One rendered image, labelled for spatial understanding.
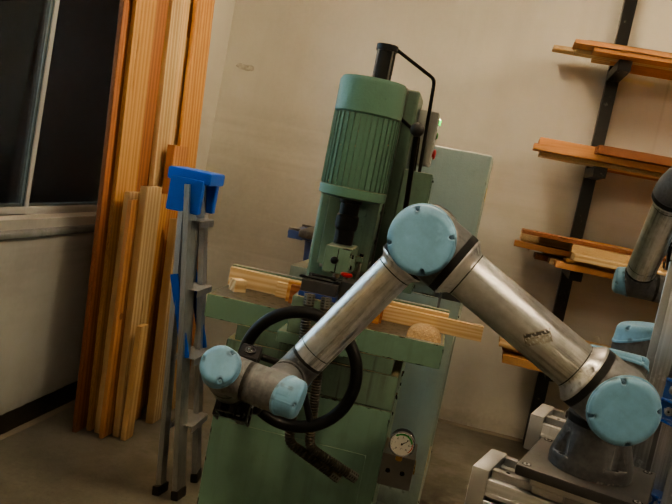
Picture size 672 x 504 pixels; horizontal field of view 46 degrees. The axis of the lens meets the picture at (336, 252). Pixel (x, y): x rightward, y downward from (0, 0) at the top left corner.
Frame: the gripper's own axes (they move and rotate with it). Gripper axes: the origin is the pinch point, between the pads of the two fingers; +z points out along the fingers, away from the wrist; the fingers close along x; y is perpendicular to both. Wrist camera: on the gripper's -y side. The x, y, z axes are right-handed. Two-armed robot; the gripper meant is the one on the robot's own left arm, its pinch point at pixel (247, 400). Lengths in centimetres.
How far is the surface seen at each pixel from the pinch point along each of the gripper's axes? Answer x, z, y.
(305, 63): -60, 182, -226
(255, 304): -7.6, 12.3, -26.1
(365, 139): 10, -3, -69
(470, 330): 46, 24, -36
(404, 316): 29, 24, -36
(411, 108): 18, 14, -93
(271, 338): -2.0, 15.9, -19.6
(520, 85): 57, 173, -230
